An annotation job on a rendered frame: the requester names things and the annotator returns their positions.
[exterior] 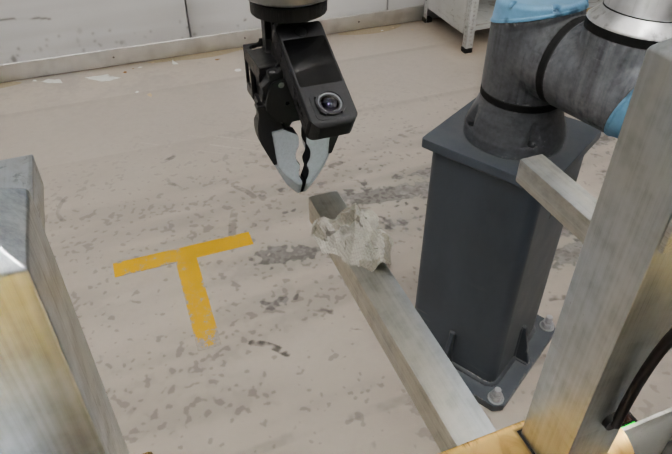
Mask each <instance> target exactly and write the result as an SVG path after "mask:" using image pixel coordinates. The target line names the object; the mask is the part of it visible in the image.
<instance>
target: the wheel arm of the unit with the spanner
mask: <svg viewBox="0 0 672 454"><path fill-rule="evenodd" d="M347 207H348V206H347V205H346V203H345V202H344V200H343V199H342V197H341V196H340V194H339V193H338V191H337V190H335V191H331V192H327V193H323V194H318V195H314V196H310V197H309V220H310V222H311V224H312V225H313V222H314V221H315V220H316V219H319V218H321V217H326V218H328V219H331V220H335V219H336V218H337V216H338V215H339V213H341V211H342V210H343V209H345V208H347ZM329 256H330V257H331V259H332V261H333V263H334V264H335V266H336V268H337V270H338V271H339V273H340V275H341V277H342V278H343V280H344V282H345V284H346V285H347V287H348V289H349V291H350V292H351V294H352V296H353V298H354V299H355V301H356V303H357V305H358V307H359V308H360V310H361V312H362V314H363V315H364V317H365V319H366V321H367V322H368V324H369V326H370V328H371V329H372V331H373V333H374V335H375V336H376V338H377V340H378V342H379V343H380V345H381V347H382V349H383V350H384V352H385V354H386V356H387V358H388V359H389V361H390V363H391V365H392V366H393V368H394V370H395V372H396V373H397V375H398V377H399V379H400V380H401V382H402V384H403V386H404V387H405V389H406V391H407V393H408V394H409V396H410V398H411V400H412V401H413V403H414V405H415V407H416V408H417V410H418V412H419V414H420V416H421V417H422V419H423V421H424V423H425V424H426V426H427V428H428V430H429V431H430V433H431V435H432V437H433V438H434V440H435V442H436V444H437V445H438V447H439V449H440V451H441V452H443V451H446V450H449V449H451V448H454V447H456V446H459V445H461V444H464V443H467V442H469V441H472V440H474V439H477V438H479V437H482V436H484V435H487V434H490V433H492V432H495V431H497V430H496V429H495V427H494V426H493V424H492V423H491V421H490V420H489V418H488V417H487V415H486V414H485V412H484V411H483V409H482V408H481V406H480V405H479V403H478V402H477V400H476V399H475V397H474V396H473V394H472V393H471V391H470V390H469V388H468V387H467V385H466V384H465V382H464V381H463V379H462V378H461V376H460V375H459V373H458V372H457V370H456V369H455V367H454V366H453V364H452V363H451V361H450V360H449V358H448V357H447V355H446V354H445V352H444V351H443V349H442V348H441V346H440V345H439V343H438V342H437V340H436V339H435V337H434V336H433V334H432V333H431V331H430V330H429V328H428V327H427V325H426V324H425V322H424V321H423V319H422V318H421V316H420V315H419V313H418V312H417V310H416V309H415V307H414V306H413V304H412V303H411V301H410V300H409V298H408V297H407V295H406V294H405V292H404V290H403V289H402V287H401V286H400V284H399V283H398V281H397V280H396V278H395V277H394V275H393V274H392V272H391V271H390V269H389V268H388V266H387V265H386V263H384V262H382V263H380V264H379V265H378V266H377V267H376V269H375V270H374V271H373V272H372V271H371V272H370V271H369V270H367V269H366V268H364V267H363V266H360V267H358V265H352V266H351V265H350V264H349V263H348V264H347V265H346V262H344V261H342V259H341V256H338V255H335V254H333V253H332V254H331V253H329Z"/></svg>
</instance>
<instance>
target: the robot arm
mask: <svg viewBox="0 0 672 454"><path fill-rule="evenodd" d="M248 1H249V4H250V12H251V14H252V15H253V16H254V17H256V18H258V19H260V20H261V28H262V38H259V41H258V42H256V43H250V44H243V51H244V61H245V72H246V82H247V91H248V92H249V94H250V96H251V97H252V99H253V100H254V102H255V104H254V106H255V108H256V115H255V117H254V127H255V132H256V135H257V137H258V139H259V141H260V143H261V145H262V147H263V148H264V150H265V151H266V153H267V155H268V156H269V158H270V159H271V161H272V163H273V164H274V166H275V167H276V169H277V170H278V172H279V174H280V175H281V177H282V178H283V180H284V181H285V183H286V184H287V185H288V186H289V187H290V188H292V189H293V190H294V191H295V192H297V193H300V192H305V191H307V190H308V188H309V187H310V186H311V184H312V183H313V182H314V180H315V179H316V178H317V176H318V175H319V173H320V171H321V170H322V168H323V167H324V165H325V163H326V161H327V159H328V156H329V154H330V153H332V151H333V148H334V146H335V143H336V141H337V139H338V136H339V135H344V134H349V133H350V132H351V130H352V127H353V125H354V122H355V120H356V117H357V115H358V113H357V110H356V107H355V105H354V103H353V100H352V98H351V95H350V93H349V90H348V88H347V85H346V83H345V81H344V78H343V76H342V73H341V71H340V68H339V66H338V63H337V61H336V58H335V56H334V54H333V51H332V49H331V46H330V44H329V41H328V39H327V36H326V34H325V32H324V29H323V27H322V24H321V23H320V22H319V21H312V22H309V21H311V20H314V19H317V18H319V17H321V16H323V15H324V14H325V13H326V11H327V0H248ZM588 7H589V3H588V0H496V3H495V7H494V11H493V15H492V17H491V19H490V21H491V24H490V30H489V37H488V43H487V49H486V56H485V62H484V68H483V74H482V81H481V87H480V92H479V94H478V96H477V97H476V99H475V101H474V102H473V104H472V106H471V107H470V109H469V110H468V112H467V114H466V117H465V121H464V128H463V130H464V134H465V136H466V138H467V139H468V141H469V142H470V143H471V144H473V145H474V146H475V147H477V148H478V149H480V150H482V151H484V152H486V153H488V154H491V155H494V156H497V157H500V158H505V159H510V160H520V159H523V158H528V157H532V156H536V155H540V154H543V155H544V156H545V157H546V158H548V157H550V156H553V155H555V154H556V153H558V152H559V151H560V150H561V149H562V148H563V146H564V143H565V139H566V135H567V127H566V121H565V115H564V112H565V113H567V114H569V115H571V116H573V117H575V118H577V119H579V120H581V121H582V122H584V123H586V124H588V125H590V126H592V127H594V128H596V129H598V130H600V131H602V132H603V133H605V134H606V135H607V136H611V137H615V138H617V139H618V136H619V133H620V130H621V127H622V124H623V121H624V118H625V115H626V112H627V109H628V106H629V103H630V100H631V97H632V94H633V91H634V87H635V84H636V81H637V78H638V75H639V72H640V69H641V66H642V63H643V60H644V57H645V54H646V51H647V49H648V48H649V47H650V46H652V45H654V44H656V43H659V42H662V41H664V40H667V39H669V38H672V0H604V1H603V2H601V3H599V4H598V5H596V6H594V7H593V8H591V9H589V10H588V12H587V14H586V11H587V8H588ZM261 46H262V48H258V49H254V48H256V47H261ZM252 49H254V50H252ZM248 64H249V65H248ZM249 70H250V76H249ZM250 80H251V83H250ZM511 111H512V112H511ZM516 112H517V113H516ZM299 120H300V122H301V138H302V143H303V146H304V148H305V151H304V153H303V155H302V159H303V163H304V166H303V170H302V172H301V175H299V170H300V164H299V162H298V161H297V159H296V151H297V149H298V147H299V137H298V135H297V133H296V132H295V130H294V129H293V127H290V125H291V123H292V122H294V121H299Z"/></svg>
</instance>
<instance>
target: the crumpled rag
mask: <svg viewBox="0 0 672 454"><path fill-rule="evenodd" d="M378 218H379V217H378V216H377V215H376V213H375V212H374V211H373V210H369V209H361V208H360V207H359V206H358V205H357V204H356V203H354V204H353V205H352V207H351V206H349V207H347V208H345V209H343V210H342V211H341V213H339V215H338V216H337V218H336V219H335V220H331V219H328V218H326V217H321V218H319V219H316V220H315V221H314V222H313V225H312V226H313V227H312V233H311V235H310V237H311V236H312V237H313V238H314V239H315V241H316V242H317V244H318V245H319V247H320V249H321V252H322V253H323V254H325V253H326V254H327V253H328V254H329V253H331V254H332V253H333V254H335V255H338V256H341V259H342V261H344V262H346V265H347V264H348V263H349V264H350V265H351V266H352V265H358V267H360V266H363V267H364V268H366V269H367V270H369V271H370V272H371V271H372V272H373V271H374V270H375V269H376V267H377V266H378V265H379V264H380V263H382V262H384V263H386V264H389V265H391V264H392V263H391V256H390V255H391V254H390V253H391V252H390V251H391V248H392V246H393V244H394V243H393V242H394V241H393V239H392V237H391V236H390V235H389V234H388V233H386V232H384V231H383V230H381V229H379V228H378V227H379V223H378V221H379V219H378Z"/></svg>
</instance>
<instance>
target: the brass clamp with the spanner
mask: <svg viewBox="0 0 672 454"><path fill-rule="evenodd" d="M524 422H525V420H523V421H520V422H518V423H515V424H513V425H510V426H508V427H505V428H502V429H500V430H497V431H495V432H492V433H490V434H487V435H484V436H482V437H479V438H477V439H474V440H472V441H469V442H467V443H464V444H461V445H459V446H456V447H454V448H451V449H449V450H446V451H443V452H441V453H438V454H535V453H534V451H533V450H532V448H531V447H530V445H529V444H528V442H527V441H526V440H525V438H524V437H523V435H522V434H521V431H522V428H523V425H524ZM608 454H635V453H634V450H633V447H632V445H631V443H630V441H629V439H628V437H627V435H626V434H625V432H624V431H623V429H622V428H620V430H619V432H618V434H617V436H616V438H615V440H614V442H613V444H612V446H611V448H610V450H609V452H608Z"/></svg>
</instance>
